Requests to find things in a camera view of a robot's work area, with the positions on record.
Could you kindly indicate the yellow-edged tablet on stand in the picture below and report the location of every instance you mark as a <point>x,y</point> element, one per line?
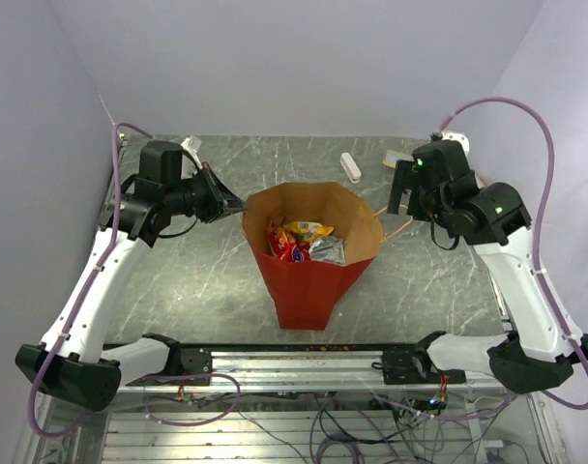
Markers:
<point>391,158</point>

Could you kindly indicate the silver foil snack packet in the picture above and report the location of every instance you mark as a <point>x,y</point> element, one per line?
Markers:
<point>328,249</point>

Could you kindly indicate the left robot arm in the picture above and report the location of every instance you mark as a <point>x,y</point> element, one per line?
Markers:
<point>70,362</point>

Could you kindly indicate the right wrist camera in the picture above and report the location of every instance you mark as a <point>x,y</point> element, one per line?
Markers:
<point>453,135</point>

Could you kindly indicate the yellow snack packet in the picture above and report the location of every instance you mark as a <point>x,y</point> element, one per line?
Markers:
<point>306,232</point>

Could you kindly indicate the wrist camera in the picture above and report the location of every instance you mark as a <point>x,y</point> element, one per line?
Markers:
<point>453,135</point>
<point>192,144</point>

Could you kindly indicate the aluminium rail frame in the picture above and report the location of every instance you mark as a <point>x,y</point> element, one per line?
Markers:
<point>317,404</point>

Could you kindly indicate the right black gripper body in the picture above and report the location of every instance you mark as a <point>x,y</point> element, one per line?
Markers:
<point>421,203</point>

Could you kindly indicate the red snack bag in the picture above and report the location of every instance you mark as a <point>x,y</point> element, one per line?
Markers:
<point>284,246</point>

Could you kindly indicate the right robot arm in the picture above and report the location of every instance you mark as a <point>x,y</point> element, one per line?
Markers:
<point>540,351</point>

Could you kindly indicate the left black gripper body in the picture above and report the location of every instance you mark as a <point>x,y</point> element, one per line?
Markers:
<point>197,196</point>

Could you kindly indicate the white rectangular device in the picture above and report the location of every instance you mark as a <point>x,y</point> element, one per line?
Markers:
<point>350,167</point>

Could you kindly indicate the red paper bag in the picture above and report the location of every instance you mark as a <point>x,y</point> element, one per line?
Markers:
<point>306,293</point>

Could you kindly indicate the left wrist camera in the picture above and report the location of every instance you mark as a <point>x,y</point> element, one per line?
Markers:
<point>192,144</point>

